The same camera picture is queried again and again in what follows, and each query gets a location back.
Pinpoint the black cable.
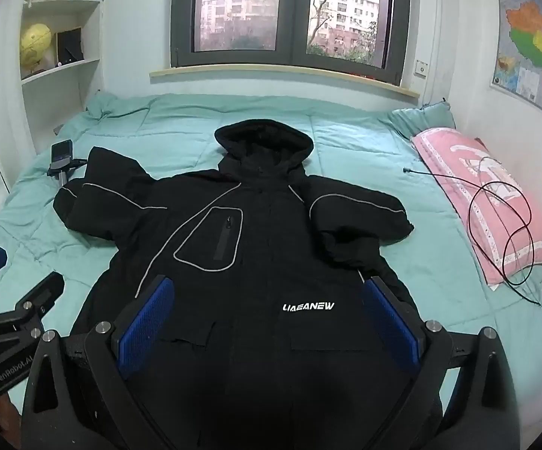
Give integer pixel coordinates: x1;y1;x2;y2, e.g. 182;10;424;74
403;156;542;310

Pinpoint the wooden windowsill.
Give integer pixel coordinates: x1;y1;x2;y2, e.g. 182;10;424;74
149;66;421;100

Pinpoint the black hooded jacket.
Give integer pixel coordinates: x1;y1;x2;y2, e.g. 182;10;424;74
53;119;445;450

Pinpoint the dark framed window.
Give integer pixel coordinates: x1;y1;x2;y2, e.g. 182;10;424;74
170;0;412;86

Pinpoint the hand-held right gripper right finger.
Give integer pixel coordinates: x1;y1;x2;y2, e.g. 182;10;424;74
362;275;521;450

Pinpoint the colourful wall map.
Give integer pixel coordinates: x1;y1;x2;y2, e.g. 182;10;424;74
489;0;542;131

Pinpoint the black picture frame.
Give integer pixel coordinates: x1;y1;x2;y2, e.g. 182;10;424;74
55;27;84;64

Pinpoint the teal quilt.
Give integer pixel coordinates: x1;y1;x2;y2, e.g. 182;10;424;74
0;91;542;413

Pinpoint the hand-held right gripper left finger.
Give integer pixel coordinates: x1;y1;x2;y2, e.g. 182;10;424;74
20;274;183;450

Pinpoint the black smartphone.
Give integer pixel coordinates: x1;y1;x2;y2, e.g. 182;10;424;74
51;139;74;166

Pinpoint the person's left hand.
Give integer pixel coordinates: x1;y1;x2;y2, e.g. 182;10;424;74
0;387;23;450

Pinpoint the pink pillow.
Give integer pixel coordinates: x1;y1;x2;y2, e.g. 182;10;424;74
410;126;542;290

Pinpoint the white bookshelf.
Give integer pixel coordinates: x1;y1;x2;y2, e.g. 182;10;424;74
18;0;109;151

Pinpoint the yellow globe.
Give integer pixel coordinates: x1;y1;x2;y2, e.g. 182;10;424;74
19;23;52;80

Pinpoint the teal pillow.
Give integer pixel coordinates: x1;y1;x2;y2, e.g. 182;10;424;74
388;100;458;139

